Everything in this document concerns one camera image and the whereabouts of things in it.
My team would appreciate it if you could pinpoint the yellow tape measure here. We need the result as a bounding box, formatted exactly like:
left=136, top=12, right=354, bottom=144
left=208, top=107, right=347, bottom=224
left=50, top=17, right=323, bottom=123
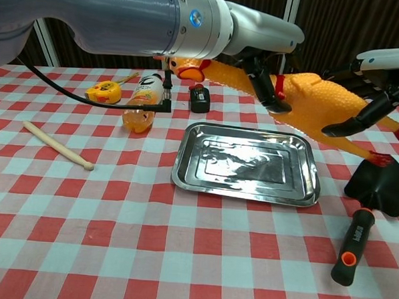
left=84, top=78, right=123, bottom=106

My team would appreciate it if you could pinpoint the thin yellow strip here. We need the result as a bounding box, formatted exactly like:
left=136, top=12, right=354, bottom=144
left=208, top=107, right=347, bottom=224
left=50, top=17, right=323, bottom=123
left=117, top=71, right=140, bottom=86

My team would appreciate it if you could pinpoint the black battery pack red label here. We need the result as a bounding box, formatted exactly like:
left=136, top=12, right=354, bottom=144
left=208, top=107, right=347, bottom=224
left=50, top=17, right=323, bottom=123
left=186, top=84, right=213, bottom=114

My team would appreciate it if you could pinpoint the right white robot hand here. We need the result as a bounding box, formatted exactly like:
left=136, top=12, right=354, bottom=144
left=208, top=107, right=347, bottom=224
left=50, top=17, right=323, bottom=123
left=320, top=41, right=399, bottom=141

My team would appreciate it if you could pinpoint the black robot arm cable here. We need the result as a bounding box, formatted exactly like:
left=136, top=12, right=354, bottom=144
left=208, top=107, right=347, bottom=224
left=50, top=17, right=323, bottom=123
left=20, top=50, right=176, bottom=114

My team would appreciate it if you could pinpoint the orange drink bottle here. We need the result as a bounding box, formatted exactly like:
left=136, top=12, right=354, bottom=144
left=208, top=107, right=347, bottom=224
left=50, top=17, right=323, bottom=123
left=121, top=70, right=166, bottom=136

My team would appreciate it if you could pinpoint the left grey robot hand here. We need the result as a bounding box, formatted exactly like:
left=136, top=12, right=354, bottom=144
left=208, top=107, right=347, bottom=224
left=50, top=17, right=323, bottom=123
left=218, top=0, right=307, bottom=116

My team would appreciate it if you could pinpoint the shiny metal tray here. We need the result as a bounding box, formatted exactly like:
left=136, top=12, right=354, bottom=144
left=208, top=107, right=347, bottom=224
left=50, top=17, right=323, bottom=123
left=169, top=120, right=323, bottom=209

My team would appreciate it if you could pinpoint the red white checkered tablecloth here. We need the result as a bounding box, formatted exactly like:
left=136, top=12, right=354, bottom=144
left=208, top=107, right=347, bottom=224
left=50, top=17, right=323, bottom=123
left=0, top=57, right=399, bottom=299

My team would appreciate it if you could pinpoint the wooden drumstick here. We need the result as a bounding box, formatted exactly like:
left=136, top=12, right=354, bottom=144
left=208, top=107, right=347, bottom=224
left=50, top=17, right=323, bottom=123
left=20, top=120, right=97, bottom=171

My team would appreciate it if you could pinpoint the white frame post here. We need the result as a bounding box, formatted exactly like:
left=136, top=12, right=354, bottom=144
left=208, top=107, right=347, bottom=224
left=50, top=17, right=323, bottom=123
left=29, top=16, right=62, bottom=68
left=276, top=0, right=301, bottom=76

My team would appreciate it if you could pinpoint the yellow rubber chicken toy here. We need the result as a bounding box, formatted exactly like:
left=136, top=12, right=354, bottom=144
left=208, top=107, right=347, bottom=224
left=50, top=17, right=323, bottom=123
left=164, top=56, right=399, bottom=168

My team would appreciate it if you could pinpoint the black shovel with orange-ringed handle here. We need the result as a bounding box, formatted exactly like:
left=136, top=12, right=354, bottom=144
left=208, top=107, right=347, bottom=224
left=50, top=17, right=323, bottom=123
left=329, top=155, right=399, bottom=290

